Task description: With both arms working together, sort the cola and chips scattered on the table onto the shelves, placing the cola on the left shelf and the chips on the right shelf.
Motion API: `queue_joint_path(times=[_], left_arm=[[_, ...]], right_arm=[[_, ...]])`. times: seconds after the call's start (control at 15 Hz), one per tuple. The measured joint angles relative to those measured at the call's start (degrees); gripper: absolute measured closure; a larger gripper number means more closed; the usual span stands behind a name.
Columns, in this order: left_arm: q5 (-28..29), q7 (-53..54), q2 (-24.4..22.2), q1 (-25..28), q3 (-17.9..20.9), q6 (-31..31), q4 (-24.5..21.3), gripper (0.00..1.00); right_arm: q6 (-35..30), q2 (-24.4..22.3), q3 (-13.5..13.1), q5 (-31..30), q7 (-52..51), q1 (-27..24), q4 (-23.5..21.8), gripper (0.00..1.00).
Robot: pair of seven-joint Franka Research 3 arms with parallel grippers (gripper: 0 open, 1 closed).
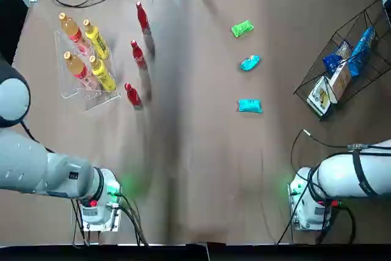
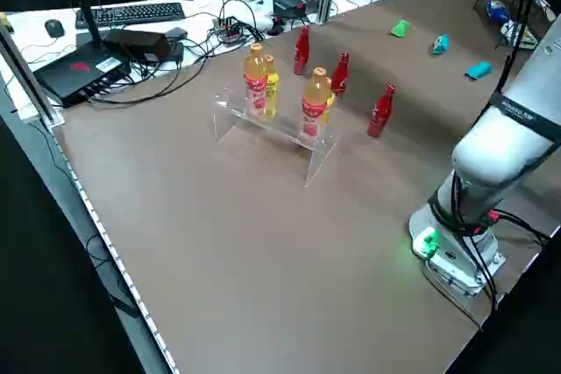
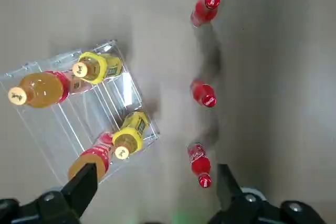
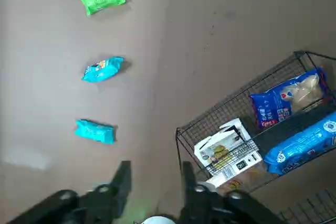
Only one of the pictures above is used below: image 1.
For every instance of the green chips packet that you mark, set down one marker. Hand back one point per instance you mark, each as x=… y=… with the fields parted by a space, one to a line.
x=242 y=28

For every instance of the yellow label tea bottle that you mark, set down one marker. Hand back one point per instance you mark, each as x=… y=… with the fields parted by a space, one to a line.
x=104 y=74
x=97 y=41

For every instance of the long blue cookie packet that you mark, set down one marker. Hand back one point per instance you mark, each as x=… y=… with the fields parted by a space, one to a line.
x=362 y=50

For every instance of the orange tea bottle red label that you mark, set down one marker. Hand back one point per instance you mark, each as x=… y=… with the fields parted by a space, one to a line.
x=76 y=68
x=71 y=30

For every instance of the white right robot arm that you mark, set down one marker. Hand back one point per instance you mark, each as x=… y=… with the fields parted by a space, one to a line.
x=342 y=178

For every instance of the blue cookie bag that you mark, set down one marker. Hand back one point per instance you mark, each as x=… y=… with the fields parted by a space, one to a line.
x=333 y=63

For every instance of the white yellow snack packet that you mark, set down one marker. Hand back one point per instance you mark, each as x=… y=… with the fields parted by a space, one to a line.
x=319 y=97

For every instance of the plain teal chips packet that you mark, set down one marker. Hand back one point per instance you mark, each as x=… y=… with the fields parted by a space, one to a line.
x=250 y=105

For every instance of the red cola bottle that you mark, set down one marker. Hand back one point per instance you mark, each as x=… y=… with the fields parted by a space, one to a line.
x=139 y=54
x=143 y=19
x=133 y=97

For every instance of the teal chips packet orange print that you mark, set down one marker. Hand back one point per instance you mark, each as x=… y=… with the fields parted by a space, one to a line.
x=250 y=63

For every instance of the clear acrylic bottle shelf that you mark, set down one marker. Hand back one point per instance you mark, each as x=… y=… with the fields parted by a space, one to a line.
x=91 y=102

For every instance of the brown cardboard snack box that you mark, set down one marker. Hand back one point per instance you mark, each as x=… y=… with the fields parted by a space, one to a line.
x=340 y=82

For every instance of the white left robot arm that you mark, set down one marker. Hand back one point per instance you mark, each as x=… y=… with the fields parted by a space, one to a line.
x=61 y=175

